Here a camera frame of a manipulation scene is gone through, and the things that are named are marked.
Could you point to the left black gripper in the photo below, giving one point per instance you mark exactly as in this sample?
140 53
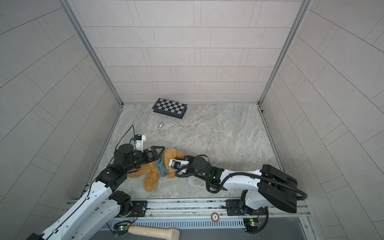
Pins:
153 157

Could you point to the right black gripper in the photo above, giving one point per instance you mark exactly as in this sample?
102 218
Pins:
190 158

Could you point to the tan teddy bear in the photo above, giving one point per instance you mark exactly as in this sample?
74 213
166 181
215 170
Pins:
151 172

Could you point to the grey-green teddy sweater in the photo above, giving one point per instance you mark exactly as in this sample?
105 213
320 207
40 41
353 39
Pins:
161 167

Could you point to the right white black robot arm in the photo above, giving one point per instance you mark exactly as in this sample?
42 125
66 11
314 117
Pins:
267 187

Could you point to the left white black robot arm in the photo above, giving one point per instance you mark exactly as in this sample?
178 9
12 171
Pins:
102 201

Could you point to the folded black white chessboard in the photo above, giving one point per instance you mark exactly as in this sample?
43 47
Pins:
170 108

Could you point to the round red white sticker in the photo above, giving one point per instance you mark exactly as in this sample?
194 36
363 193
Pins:
215 217

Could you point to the left green circuit board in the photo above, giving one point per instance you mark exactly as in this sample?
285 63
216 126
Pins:
122 227

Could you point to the green circuit board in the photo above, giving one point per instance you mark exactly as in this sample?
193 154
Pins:
122 227
251 225

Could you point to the right green circuit board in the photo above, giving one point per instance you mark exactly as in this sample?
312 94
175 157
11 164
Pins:
251 225

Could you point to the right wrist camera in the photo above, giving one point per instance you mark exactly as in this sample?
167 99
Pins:
177 164

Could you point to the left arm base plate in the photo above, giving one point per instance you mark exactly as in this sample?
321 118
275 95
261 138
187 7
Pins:
133 209

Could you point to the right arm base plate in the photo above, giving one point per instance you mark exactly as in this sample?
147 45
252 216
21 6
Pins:
238 207

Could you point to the beige wooden handle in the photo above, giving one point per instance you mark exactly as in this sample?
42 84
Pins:
164 234

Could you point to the aluminium mounting rail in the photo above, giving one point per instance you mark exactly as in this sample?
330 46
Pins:
183 209

